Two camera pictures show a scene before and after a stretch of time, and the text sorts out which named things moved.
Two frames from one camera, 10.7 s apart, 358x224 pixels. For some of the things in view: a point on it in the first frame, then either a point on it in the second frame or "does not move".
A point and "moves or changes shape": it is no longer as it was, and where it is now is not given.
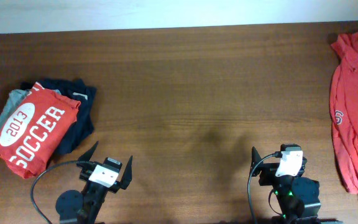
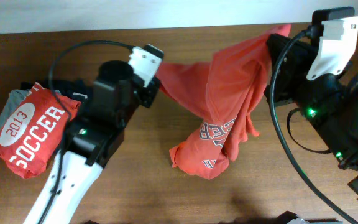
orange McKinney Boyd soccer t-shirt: x=353 y=109 moves or changes shape
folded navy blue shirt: x=76 y=89 does not move
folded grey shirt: x=15 y=98 does not move
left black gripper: x=125 y=179 to x=149 y=91
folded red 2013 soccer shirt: x=36 y=127 does not move
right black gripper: x=269 y=171 to x=296 y=65
